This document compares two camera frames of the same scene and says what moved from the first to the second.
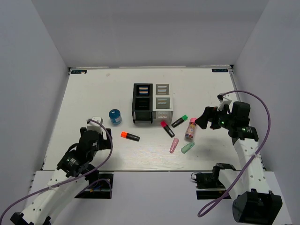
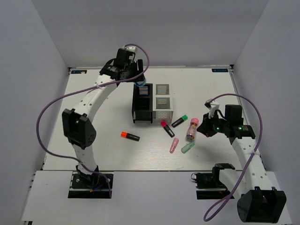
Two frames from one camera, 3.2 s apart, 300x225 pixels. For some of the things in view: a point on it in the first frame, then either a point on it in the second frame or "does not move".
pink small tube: x=174 y=145 does not move
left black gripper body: x=102 y=144 to x=131 y=70
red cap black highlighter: x=164 y=124 does not move
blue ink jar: x=115 y=116 to x=141 y=83
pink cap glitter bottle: x=191 y=130 does not move
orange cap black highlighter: x=130 y=136 does not move
